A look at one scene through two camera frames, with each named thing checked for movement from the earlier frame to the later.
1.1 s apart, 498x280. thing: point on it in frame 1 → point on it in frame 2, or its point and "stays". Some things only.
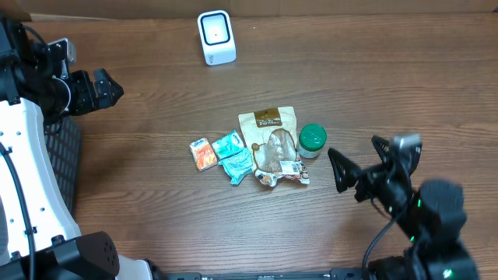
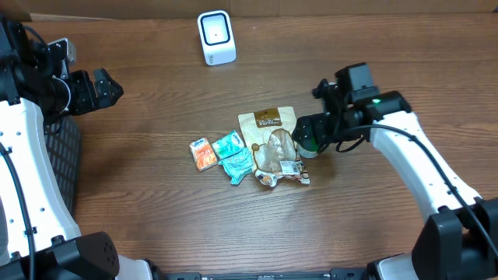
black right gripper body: [388, 193] → [327, 130]
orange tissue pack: [203, 154] stays
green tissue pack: [229, 145] stays
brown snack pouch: [273, 137] stays
